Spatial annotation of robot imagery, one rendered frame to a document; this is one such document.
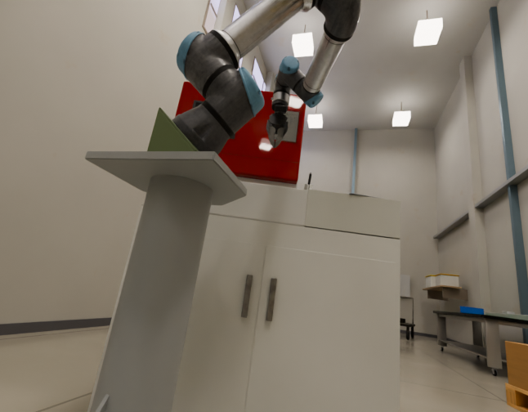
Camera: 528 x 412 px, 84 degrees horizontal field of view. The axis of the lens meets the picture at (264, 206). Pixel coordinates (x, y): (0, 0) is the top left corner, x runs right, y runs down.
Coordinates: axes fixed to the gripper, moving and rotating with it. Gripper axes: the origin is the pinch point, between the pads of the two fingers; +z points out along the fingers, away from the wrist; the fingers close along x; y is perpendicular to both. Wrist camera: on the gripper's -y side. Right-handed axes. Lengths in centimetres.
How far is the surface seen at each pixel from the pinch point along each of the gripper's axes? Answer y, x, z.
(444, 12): 363, -306, -544
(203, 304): -4, 17, 65
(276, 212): -4.0, -4.2, 30.2
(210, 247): -4.2, 17.7, 46.0
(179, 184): -45, 20, 38
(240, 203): -4.0, 9.6, 28.2
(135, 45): 168, 178, -194
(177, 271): -43, 16, 57
